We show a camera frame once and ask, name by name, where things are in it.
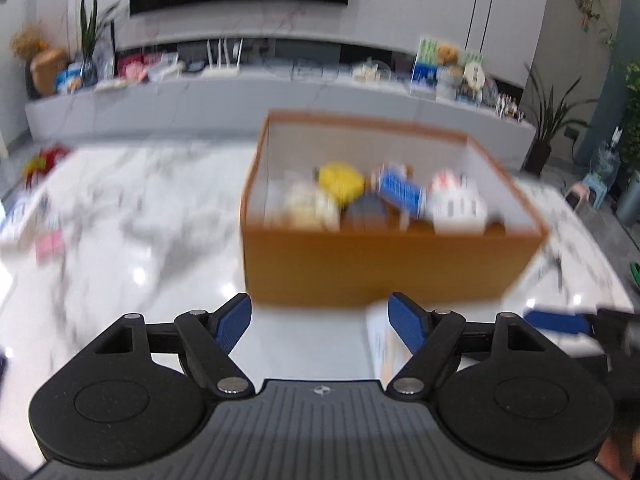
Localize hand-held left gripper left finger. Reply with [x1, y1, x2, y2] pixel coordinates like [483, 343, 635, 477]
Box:
[75, 292, 253, 398]

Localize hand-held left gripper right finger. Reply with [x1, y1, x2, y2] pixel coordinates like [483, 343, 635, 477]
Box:
[387, 291, 567, 399]

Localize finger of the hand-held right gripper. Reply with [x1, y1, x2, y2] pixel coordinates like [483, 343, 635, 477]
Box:
[524, 309, 608, 339]

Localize white tissue packet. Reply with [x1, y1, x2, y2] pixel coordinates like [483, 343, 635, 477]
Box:
[365, 302, 416, 392]

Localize orange cardboard box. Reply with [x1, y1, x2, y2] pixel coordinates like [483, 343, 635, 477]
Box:
[239, 109, 550, 307]

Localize dark grey object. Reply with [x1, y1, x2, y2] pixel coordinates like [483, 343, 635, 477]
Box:
[344, 194, 388, 231]

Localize pink stool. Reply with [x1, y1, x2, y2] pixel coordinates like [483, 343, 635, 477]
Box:
[565, 182, 592, 211]

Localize grey bin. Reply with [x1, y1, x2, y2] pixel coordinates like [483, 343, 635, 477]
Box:
[615, 170, 640, 226]

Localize yellow plush toy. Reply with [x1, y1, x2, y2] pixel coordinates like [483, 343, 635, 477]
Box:
[317, 162, 366, 206]

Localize clear water bottle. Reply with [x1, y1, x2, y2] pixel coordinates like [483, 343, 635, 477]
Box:
[590, 130, 623, 186]

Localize tall potted floor plant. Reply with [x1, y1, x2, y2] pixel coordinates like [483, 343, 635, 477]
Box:
[522, 62, 591, 176]

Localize pink card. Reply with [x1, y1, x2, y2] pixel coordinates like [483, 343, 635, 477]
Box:
[36, 230, 65, 265]

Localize white tv cabinet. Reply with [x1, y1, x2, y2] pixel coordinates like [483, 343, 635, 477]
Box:
[25, 67, 538, 171]

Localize small white box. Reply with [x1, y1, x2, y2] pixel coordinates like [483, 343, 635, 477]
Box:
[0, 195, 51, 251]

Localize red yellow toy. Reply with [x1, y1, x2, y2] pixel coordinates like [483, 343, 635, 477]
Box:
[22, 145, 71, 186]

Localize small teddy bear in pot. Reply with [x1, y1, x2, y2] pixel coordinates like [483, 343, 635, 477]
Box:
[411, 39, 483, 98]

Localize white router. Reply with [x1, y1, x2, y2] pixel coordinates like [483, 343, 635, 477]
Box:
[202, 37, 246, 77]

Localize round paper fan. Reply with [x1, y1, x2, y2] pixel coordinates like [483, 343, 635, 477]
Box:
[462, 62, 486, 91]

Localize pink box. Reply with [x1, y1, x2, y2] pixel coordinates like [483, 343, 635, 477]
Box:
[117, 55, 151, 81]

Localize blue snack packet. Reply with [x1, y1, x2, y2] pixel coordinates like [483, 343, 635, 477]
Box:
[55, 62, 83, 93]

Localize brown round vase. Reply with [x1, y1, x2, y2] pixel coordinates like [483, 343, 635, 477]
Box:
[30, 49, 68, 97]

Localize green plant in glass vase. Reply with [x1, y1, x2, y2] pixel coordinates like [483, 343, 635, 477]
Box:
[77, 0, 121, 86]

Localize hanging vine plant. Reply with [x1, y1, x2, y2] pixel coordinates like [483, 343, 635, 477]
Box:
[560, 0, 621, 51]

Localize yellow dried flowers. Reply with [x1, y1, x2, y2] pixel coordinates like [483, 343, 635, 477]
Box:
[10, 22, 48, 58]

